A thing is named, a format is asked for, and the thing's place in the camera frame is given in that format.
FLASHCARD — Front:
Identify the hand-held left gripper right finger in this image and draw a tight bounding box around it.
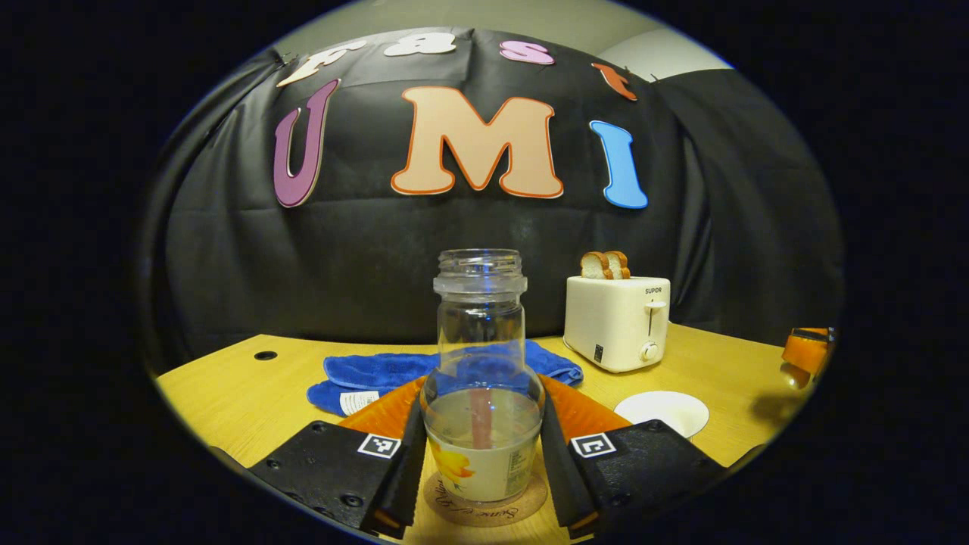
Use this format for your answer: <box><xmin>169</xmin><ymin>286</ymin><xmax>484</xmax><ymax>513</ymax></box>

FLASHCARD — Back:
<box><xmin>539</xmin><ymin>375</ymin><xmax>728</xmax><ymax>540</ymax></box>

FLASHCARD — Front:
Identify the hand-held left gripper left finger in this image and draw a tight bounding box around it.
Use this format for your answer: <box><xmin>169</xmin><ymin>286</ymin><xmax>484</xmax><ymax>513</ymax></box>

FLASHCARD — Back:
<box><xmin>248</xmin><ymin>376</ymin><xmax>428</xmax><ymax>540</ymax></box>

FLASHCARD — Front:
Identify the round cork coaster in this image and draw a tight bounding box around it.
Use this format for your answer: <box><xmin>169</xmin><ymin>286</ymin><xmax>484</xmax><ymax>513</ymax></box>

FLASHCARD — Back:
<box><xmin>422</xmin><ymin>471</ymin><xmax>549</xmax><ymax>528</ymax></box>

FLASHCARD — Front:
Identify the clear glass water bottle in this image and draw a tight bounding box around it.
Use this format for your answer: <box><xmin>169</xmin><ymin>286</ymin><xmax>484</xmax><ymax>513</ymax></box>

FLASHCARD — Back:
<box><xmin>420</xmin><ymin>249</ymin><xmax>546</xmax><ymax>504</ymax></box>

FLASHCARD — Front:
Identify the cream teacup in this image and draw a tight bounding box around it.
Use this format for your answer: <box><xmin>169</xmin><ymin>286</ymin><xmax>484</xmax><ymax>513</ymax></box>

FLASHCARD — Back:
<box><xmin>614</xmin><ymin>391</ymin><xmax>710</xmax><ymax>440</ymax></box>

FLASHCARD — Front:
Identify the blue towel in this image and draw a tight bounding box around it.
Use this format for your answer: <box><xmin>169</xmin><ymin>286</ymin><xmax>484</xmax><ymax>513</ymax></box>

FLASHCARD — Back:
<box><xmin>307</xmin><ymin>340</ymin><xmax>584</xmax><ymax>417</ymax></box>

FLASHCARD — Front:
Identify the cream toaster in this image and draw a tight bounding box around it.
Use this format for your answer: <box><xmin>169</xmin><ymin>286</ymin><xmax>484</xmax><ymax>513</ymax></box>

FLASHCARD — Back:
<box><xmin>563</xmin><ymin>275</ymin><xmax>672</xmax><ymax>374</ymax></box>

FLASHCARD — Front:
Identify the black backdrop cloth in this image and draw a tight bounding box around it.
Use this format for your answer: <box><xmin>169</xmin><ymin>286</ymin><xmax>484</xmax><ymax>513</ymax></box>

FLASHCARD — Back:
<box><xmin>140</xmin><ymin>29</ymin><xmax>845</xmax><ymax>372</ymax></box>

